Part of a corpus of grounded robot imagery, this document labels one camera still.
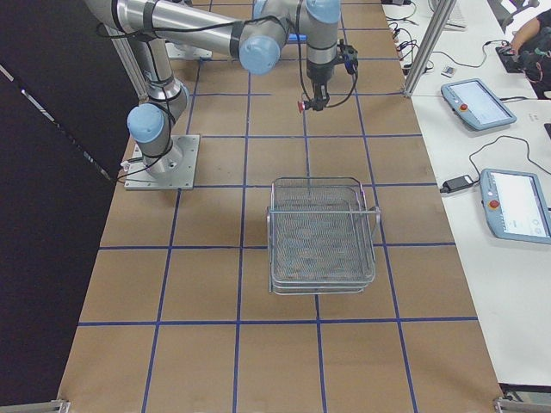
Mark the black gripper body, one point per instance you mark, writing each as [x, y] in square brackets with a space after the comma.
[318, 75]

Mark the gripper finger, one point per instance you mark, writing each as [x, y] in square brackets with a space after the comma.
[317, 104]

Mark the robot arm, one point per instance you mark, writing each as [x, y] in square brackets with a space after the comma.
[146, 27]

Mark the teach pendant far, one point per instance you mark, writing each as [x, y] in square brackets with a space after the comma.
[476, 105]

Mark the teach pendant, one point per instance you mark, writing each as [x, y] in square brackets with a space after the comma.
[515, 206]
[476, 105]

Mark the black power adapter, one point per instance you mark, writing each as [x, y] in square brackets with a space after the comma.
[457, 184]

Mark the person at desk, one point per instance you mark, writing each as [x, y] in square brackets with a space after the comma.
[531, 44]

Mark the teach pendant near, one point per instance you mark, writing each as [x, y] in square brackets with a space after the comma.
[515, 206]

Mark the wire mesh shelf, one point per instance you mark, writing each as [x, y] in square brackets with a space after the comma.
[320, 236]

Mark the aluminium frame post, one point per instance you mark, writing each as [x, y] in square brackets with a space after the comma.
[431, 36]

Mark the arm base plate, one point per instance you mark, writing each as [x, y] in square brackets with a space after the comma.
[173, 171]
[186, 52]

